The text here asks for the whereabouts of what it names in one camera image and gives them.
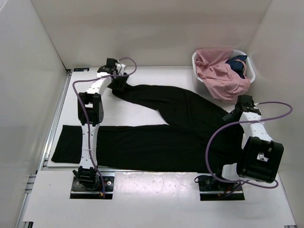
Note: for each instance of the aluminium frame rail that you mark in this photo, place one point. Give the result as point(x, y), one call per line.
point(141, 199)

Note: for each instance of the black trousers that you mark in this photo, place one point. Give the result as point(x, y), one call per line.
point(191, 140)

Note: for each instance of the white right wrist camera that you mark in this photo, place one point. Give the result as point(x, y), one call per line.
point(255, 109)

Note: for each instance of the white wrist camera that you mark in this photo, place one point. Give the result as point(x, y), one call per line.
point(120, 68)
point(255, 109)

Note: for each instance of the blue label sticker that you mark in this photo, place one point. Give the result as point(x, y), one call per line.
point(82, 69)

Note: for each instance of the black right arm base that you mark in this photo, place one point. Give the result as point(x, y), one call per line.
point(211, 189)

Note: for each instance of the pink trousers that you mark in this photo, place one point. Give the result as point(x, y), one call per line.
point(220, 80)

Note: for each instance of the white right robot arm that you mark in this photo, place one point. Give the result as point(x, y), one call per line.
point(261, 156)

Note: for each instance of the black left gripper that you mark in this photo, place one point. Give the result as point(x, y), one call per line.
point(120, 86)

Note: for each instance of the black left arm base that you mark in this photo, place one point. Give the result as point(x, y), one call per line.
point(95, 192)

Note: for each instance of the white plastic laundry basket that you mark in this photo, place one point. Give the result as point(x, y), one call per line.
point(199, 86)

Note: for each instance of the navy blue garment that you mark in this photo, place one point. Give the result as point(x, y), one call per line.
point(238, 65)

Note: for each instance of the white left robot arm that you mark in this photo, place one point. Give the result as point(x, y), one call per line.
point(90, 113)

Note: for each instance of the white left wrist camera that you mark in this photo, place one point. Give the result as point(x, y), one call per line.
point(120, 68)

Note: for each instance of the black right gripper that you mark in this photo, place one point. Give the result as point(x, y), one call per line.
point(228, 117)

